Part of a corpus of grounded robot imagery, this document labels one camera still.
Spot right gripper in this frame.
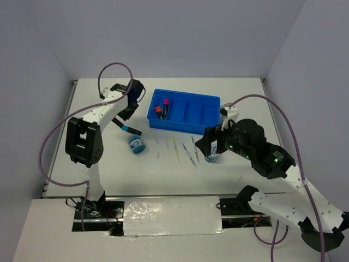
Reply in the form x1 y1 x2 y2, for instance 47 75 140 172
194 115 252 159

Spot blue cap black highlighter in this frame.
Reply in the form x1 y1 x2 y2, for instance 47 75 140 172
121 125 142 136

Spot blue jar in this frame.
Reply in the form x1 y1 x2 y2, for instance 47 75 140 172
127 134 146 154
204 141 219 163

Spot orange cap black highlighter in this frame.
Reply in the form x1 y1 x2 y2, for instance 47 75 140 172
155 106 165 120

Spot pink cap black highlighter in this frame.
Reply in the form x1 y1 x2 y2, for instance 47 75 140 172
163 99 170 118

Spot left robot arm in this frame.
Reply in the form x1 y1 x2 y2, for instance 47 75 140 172
65 80 145 218

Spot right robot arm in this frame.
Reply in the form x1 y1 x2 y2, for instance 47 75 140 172
195 119 348 252

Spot blue pen refill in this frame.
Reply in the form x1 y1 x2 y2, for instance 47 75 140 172
182 143 197 169

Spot yellow pen refill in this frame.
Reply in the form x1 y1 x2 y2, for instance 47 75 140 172
171 136 180 162

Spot blue compartment tray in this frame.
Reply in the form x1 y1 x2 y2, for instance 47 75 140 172
147 89 221 135

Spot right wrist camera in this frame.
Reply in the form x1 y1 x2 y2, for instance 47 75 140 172
220 103 240 131

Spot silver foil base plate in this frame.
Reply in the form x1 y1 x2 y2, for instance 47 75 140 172
123 196 224 237

